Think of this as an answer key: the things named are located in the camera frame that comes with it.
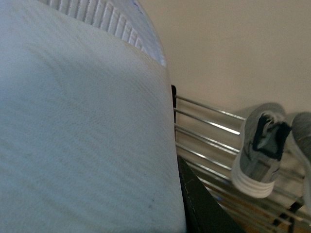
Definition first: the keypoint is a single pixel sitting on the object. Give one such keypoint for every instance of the grey sneaker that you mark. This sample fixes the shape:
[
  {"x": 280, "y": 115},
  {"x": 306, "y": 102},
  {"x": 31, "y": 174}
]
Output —
[
  {"x": 301, "y": 145},
  {"x": 263, "y": 135}
]

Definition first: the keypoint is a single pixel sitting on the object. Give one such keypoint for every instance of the black metal shoe rack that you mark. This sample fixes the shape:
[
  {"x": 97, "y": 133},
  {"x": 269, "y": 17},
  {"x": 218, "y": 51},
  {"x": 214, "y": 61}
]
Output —
[{"x": 209, "y": 139}]

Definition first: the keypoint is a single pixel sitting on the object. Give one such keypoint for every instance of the light blue slipper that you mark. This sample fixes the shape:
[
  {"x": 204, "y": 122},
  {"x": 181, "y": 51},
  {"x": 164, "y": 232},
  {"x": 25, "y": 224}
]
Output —
[{"x": 86, "y": 120}]

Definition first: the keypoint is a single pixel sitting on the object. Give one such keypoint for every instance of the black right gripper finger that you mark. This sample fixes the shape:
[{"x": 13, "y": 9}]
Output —
[{"x": 203, "y": 213}]

